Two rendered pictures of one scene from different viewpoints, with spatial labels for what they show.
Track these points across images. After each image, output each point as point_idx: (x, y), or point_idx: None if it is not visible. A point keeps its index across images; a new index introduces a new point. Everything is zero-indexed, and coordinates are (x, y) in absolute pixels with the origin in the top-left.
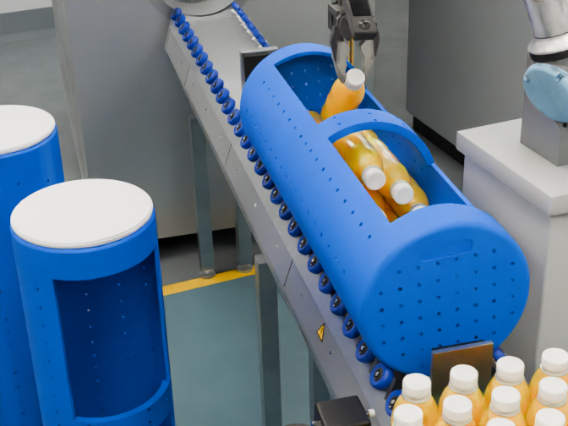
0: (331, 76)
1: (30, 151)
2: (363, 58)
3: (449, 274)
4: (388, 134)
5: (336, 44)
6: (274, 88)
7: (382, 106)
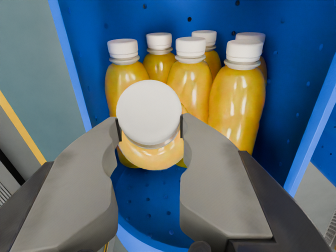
0: (150, 219)
1: None
2: (109, 165)
3: None
4: (88, 74)
5: (275, 222)
6: (310, 159)
7: (84, 123)
